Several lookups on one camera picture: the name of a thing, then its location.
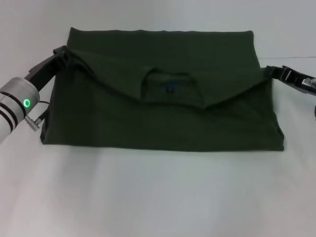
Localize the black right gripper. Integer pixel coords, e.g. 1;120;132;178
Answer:
265;65;316;95

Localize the dark green FREE t-shirt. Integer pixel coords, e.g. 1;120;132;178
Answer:
40;26;286;153

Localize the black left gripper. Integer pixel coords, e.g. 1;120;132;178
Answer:
24;53;68;91

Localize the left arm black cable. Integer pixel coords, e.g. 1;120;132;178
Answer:
24;100;51;125

